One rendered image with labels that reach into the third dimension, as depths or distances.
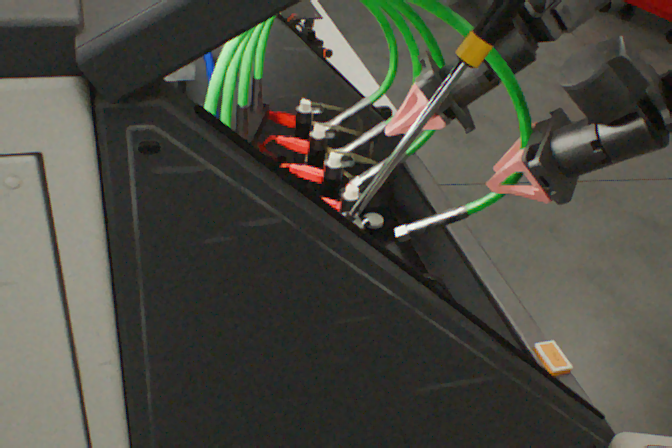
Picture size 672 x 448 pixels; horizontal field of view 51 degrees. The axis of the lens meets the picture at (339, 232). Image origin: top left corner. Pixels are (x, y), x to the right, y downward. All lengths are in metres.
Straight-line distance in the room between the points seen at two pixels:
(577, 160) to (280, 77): 0.58
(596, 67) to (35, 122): 0.50
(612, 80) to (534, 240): 2.18
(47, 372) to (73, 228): 0.14
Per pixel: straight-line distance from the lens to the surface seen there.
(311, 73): 1.22
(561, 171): 0.81
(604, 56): 0.73
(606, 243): 3.02
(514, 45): 0.88
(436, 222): 0.89
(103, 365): 0.57
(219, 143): 0.46
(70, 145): 0.45
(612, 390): 2.43
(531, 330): 1.07
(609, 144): 0.78
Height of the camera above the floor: 1.66
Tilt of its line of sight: 38 degrees down
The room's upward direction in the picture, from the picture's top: 8 degrees clockwise
